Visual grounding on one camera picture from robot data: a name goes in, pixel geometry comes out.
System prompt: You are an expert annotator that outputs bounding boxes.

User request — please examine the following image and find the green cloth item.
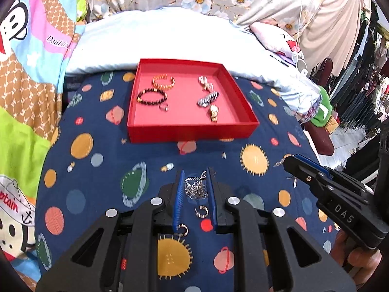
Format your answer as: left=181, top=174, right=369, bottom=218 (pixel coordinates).
left=310, top=86, right=333, bottom=128

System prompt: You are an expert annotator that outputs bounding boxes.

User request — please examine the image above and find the navy space print sheet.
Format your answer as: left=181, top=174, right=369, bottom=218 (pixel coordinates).
left=35, top=71, right=351, bottom=291

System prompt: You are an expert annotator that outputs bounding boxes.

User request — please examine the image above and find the light blue pillow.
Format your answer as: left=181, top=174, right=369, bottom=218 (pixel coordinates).
left=65, top=7, right=322, bottom=115

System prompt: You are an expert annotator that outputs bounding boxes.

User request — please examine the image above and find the gold hoop earring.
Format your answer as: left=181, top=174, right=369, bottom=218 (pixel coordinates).
left=194, top=206, right=209, bottom=219
left=175, top=223, right=189, bottom=237

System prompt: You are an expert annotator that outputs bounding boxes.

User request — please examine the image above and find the gold cuff bangle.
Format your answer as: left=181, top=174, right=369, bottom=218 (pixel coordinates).
left=152, top=74, right=175, bottom=91

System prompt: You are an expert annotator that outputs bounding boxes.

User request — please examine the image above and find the red jewelry tray box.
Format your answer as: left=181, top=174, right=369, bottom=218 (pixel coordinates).
left=127, top=59, right=259, bottom=143

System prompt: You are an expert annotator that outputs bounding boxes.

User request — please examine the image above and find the dark wooden bead bracelet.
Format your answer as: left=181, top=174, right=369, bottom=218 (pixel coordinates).
left=136, top=88, right=169, bottom=106

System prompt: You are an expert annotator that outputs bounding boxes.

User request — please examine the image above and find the pink white plush toy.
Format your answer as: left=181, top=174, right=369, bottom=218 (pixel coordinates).
left=250, top=22, right=305, bottom=63

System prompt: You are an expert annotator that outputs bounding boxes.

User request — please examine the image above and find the silver metal watch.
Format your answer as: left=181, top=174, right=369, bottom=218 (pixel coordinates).
left=197, top=91, right=219, bottom=108

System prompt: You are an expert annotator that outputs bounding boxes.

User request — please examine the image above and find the colourful monkey cartoon blanket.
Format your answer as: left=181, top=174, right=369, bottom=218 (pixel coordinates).
left=1, top=0, right=87, bottom=291

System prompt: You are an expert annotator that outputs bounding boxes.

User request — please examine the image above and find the person's right hand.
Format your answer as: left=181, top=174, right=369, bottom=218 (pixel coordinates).
left=330, top=230, right=382, bottom=288

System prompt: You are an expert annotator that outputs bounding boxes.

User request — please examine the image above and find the gold metal watch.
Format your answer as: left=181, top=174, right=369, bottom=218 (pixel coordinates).
left=209, top=104, right=219, bottom=122

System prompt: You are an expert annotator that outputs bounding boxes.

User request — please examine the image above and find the beige hanging garment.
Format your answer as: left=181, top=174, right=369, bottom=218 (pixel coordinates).
left=299, top=0, right=363, bottom=76

